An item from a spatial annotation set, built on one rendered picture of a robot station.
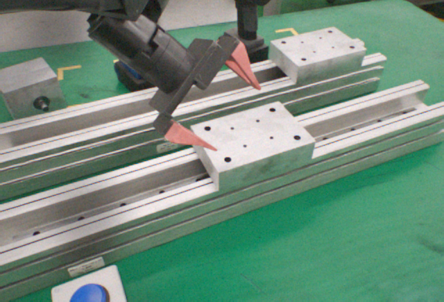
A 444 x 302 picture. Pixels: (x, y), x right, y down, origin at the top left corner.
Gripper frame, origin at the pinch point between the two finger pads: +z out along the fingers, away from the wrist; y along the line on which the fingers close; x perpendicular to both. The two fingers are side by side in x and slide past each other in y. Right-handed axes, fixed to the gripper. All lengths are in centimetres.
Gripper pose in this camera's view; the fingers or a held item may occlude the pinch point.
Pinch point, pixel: (232, 115)
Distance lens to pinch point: 50.1
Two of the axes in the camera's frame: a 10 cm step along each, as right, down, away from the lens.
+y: 5.8, -8.1, 0.2
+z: 7.1, 5.2, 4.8
